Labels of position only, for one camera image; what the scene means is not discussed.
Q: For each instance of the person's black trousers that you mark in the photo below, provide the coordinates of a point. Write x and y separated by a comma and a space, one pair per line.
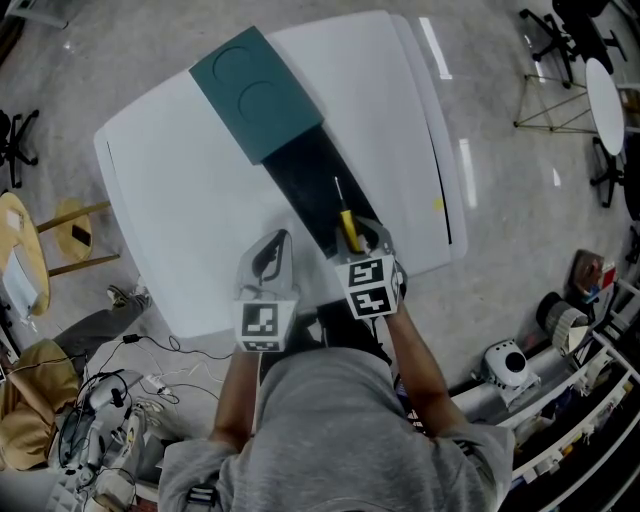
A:
345, 330

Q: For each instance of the black office chair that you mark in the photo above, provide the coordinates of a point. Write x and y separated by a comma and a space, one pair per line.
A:
612, 175
15, 145
575, 25

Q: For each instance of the round white table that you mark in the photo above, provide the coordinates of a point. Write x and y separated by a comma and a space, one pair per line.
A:
605, 105

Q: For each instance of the white curved bench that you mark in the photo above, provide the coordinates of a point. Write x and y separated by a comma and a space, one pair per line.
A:
475, 397

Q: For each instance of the white power strip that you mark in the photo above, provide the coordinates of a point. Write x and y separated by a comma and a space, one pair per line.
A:
155, 385

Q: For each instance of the round wooden table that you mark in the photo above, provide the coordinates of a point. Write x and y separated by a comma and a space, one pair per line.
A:
25, 240

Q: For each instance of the knitted black and white basket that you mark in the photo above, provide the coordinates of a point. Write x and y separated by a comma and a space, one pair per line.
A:
562, 320

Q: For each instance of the person's grey shirt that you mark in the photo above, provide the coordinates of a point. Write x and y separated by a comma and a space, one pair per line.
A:
330, 425

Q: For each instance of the white panda shaped device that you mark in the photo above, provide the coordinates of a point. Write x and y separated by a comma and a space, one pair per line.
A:
510, 362

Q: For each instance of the dark green tool box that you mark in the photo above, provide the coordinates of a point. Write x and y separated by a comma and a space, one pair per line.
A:
260, 95

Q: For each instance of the yellow round sticker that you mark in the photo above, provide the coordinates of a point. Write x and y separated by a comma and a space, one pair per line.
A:
438, 203

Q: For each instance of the small white card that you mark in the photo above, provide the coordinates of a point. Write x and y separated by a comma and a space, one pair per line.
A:
15, 220

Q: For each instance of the white rectangular desk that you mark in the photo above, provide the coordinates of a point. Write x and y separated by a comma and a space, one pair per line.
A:
35, 10

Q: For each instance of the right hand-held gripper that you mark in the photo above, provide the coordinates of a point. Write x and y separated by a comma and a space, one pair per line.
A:
367, 300

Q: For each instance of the open bag with items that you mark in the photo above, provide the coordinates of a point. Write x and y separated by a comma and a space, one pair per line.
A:
590, 272

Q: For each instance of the person's right forearm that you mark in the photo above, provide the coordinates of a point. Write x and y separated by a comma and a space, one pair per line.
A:
420, 375

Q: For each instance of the black phone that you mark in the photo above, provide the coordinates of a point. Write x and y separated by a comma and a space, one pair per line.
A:
81, 235

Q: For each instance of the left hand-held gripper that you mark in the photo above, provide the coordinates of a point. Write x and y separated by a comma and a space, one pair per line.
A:
260, 320

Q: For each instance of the white metal shelving rack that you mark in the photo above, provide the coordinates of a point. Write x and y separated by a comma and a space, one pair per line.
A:
590, 400

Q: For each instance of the person's left forearm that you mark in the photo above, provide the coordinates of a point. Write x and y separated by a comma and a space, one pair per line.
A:
235, 400

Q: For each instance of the wooden stool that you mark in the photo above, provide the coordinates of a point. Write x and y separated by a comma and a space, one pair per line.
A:
75, 215

